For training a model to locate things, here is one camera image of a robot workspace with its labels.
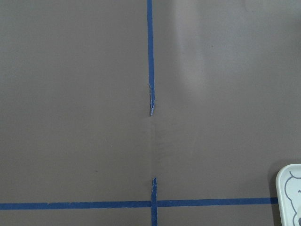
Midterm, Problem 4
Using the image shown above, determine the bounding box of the pale green bear tray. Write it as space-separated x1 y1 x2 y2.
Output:
276 164 301 226

